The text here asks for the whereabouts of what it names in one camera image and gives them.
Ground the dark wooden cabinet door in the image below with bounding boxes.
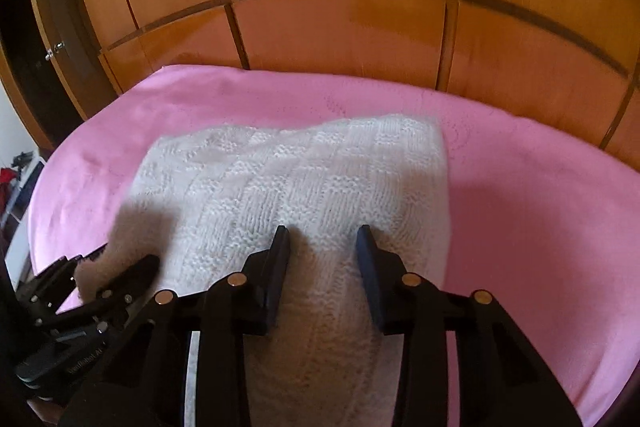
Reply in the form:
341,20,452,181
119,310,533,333
1,0,117,150

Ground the wooden panelled headboard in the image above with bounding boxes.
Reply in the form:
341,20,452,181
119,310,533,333
84,0,639,167

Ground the red cloth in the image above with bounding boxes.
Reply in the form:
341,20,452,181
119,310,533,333
0,167,20,211

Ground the pink quilted bedspread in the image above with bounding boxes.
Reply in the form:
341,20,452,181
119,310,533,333
27,65,639,426

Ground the white knitted sweater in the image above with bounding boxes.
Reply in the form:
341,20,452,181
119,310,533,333
76,115,450,426

